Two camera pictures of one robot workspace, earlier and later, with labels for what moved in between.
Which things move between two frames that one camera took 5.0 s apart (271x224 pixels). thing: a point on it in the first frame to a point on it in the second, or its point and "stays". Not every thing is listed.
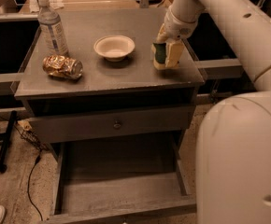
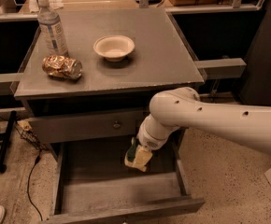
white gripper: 178,28 to 149,139
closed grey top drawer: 98,124 stays
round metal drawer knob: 117,125 stays
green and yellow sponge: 160,59 to 130,155
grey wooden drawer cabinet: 116,123 stays
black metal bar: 5,145 stays
